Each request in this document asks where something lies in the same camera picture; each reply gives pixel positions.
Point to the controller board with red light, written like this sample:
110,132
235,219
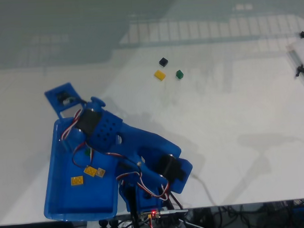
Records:
151,214

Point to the black clamp knob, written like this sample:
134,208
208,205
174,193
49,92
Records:
113,223
103,222

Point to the blue plastic bin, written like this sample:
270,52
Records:
82,199

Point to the yellow rectangular lego brick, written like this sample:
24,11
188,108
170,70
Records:
90,171
77,181
159,75

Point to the green sloped lego brick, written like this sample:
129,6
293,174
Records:
179,74

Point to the black square lego brick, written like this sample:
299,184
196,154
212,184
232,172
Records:
163,62

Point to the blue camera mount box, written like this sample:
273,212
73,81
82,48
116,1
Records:
51,95

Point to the green square lego brick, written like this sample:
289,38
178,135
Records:
87,152

